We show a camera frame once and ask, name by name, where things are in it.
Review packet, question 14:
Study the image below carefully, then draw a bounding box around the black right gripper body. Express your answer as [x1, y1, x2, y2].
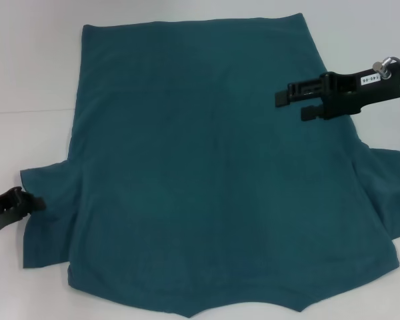
[321, 61, 400, 121]

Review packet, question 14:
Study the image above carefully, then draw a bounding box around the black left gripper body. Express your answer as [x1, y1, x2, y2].
[0, 187, 27, 237]

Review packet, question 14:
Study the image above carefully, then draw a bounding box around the teal blue t-shirt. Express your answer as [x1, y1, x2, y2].
[19, 12, 400, 300]

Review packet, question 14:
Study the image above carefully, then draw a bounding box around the dark right gripper cable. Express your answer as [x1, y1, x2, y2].
[372, 57, 400, 121]

